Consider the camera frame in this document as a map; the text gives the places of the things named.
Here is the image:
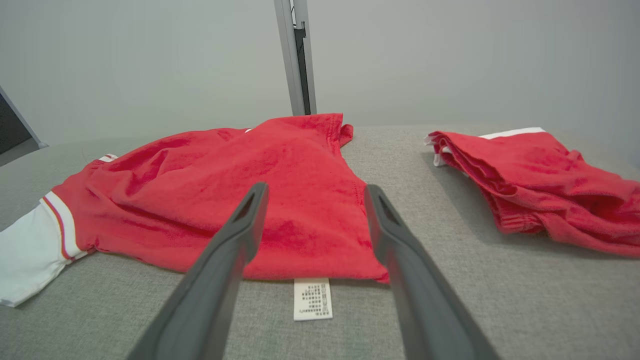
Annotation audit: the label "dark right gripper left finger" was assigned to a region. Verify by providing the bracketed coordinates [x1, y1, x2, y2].
[127, 182, 270, 360]

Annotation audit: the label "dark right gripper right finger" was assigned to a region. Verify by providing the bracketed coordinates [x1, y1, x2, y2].
[363, 184, 501, 360]

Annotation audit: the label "red jersey white sleeves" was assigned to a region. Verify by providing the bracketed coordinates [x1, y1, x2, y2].
[0, 113, 390, 322]

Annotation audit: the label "red shorts white side stripe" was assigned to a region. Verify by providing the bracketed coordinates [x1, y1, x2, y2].
[424, 127, 640, 259]

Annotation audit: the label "grey partition post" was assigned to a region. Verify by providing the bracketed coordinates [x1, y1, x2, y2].
[273, 0, 317, 116]

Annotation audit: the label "dark panel grey frame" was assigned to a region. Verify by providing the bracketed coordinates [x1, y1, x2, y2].
[0, 85, 48, 168]

